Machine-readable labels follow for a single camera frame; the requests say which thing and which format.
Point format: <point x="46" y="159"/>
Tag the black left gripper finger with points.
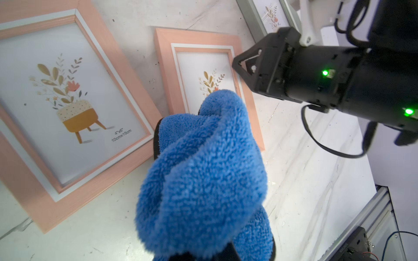
<point x="228" y="253"/>

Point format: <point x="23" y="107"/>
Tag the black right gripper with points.
<point x="278" y="66"/>

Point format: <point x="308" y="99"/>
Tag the pink picture frame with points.
<point x="195" y="64"/>
<point x="75" y="118"/>

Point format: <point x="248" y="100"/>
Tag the green picture frame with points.
<point x="267" y="16"/>

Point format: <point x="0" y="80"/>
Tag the blue microfibre cloth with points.
<point x="206" y="186"/>

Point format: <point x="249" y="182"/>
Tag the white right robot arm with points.
<point x="375" y="79"/>

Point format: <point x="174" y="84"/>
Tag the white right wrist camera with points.
<point x="315" y="15"/>

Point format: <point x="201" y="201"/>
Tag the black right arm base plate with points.
<point x="355" y="248"/>

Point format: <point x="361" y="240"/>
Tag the aluminium front rail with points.
<point x="379" y="220"/>

